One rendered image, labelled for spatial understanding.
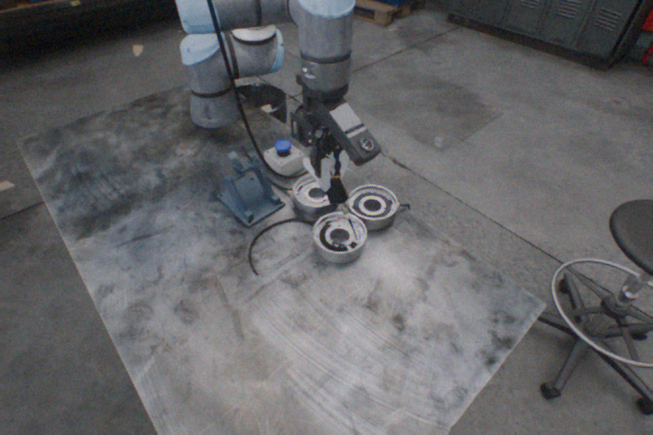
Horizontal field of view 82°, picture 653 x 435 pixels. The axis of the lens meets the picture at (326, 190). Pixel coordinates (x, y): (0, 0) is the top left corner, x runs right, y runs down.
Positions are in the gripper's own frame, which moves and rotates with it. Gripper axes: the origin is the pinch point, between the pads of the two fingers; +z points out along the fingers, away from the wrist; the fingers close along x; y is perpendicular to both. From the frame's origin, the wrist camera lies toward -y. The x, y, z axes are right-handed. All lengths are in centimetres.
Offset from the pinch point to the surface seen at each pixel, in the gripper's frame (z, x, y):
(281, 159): 8.8, -3.7, 21.6
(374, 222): 10.1, -5.9, -6.2
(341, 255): 10.0, 5.0, -7.7
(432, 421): 13.1, 14.1, -35.5
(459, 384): 13.1, 7.1, -35.3
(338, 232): 11.7, 0.3, -2.1
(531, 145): 93, -188, 16
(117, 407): 93, 59, 42
